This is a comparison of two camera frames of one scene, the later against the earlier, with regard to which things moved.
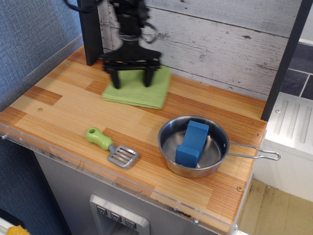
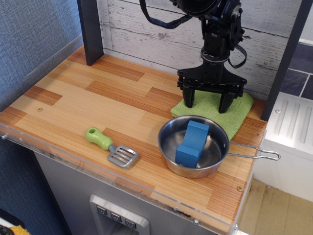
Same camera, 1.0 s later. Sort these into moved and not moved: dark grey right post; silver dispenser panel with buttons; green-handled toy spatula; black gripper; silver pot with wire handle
Moved: black gripper
Not moved: dark grey right post; silver dispenser panel with buttons; green-handled toy spatula; silver pot with wire handle
